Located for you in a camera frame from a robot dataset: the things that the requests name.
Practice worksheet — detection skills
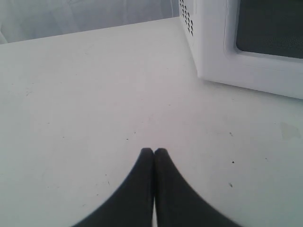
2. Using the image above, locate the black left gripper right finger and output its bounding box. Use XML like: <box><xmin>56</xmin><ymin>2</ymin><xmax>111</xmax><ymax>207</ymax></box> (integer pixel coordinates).
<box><xmin>154</xmin><ymin>148</ymin><xmax>239</xmax><ymax>227</ymax></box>

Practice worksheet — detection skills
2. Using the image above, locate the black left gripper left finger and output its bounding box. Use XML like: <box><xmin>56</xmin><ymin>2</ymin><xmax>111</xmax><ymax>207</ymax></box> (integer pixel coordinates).
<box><xmin>75</xmin><ymin>148</ymin><xmax>154</xmax><ymax>227</ymax></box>

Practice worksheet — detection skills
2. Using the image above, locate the white microwave door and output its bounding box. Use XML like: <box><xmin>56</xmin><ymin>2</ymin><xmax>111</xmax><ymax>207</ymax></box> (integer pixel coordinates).
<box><xmin>194</xmin><ymin>0</ymin><xmax>303</xmax><ymax>99</ymax></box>

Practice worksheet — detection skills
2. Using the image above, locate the white microwave oven body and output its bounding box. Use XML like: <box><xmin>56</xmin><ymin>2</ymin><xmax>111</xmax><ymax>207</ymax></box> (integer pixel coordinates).
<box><xmin>178</xmin><ymin>0</ymin><xmax>197</xmax><ymax>63</ymax></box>

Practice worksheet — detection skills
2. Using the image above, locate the white curtain backdrop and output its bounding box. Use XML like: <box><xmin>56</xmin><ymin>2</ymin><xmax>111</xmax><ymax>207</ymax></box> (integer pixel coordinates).
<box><xmin>0</xmin><ymin>0</ymin><xmax>179</xmax><ymax>44</ymax></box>

